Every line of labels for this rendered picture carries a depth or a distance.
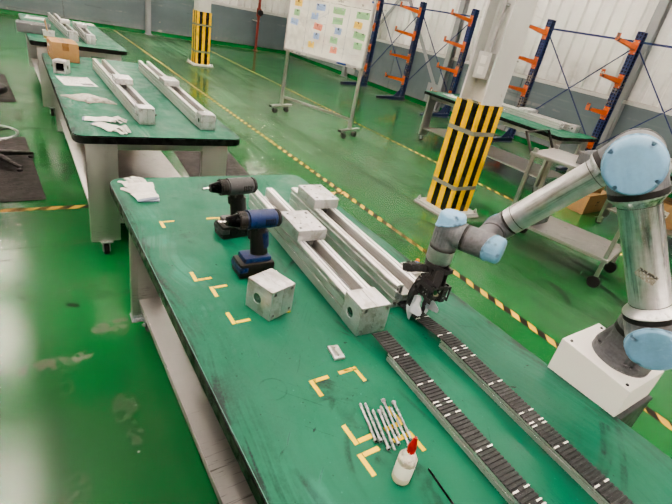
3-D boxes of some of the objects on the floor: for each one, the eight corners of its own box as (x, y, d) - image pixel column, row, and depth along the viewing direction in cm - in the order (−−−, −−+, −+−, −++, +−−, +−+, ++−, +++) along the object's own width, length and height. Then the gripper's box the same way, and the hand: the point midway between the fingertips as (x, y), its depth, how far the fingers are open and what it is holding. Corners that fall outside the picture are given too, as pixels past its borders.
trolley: (614, 273, 404) (673, 166, 358) (595, 290, 366) (659, 172, 320) (509, 226, 462) (549, 128, 416) (484, 236, 425) (524, 130, 378)
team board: (267, 112, 724) (282, -28, 635) (288, 111, 762) (305, -21, 673) (340, 139, 654) (370, -14, 565) (359, 136, 692) (390, -7, 603)
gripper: (433, 272, 123) (413, 333, 133) (465, 267, 129) (443, 326, 139) (414, 256, 129) (396, 316, 139) (445, 253, 136) (425, 310, 145)
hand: (415, 312), depth 141 cm, fingers closed on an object, 5 cm apart
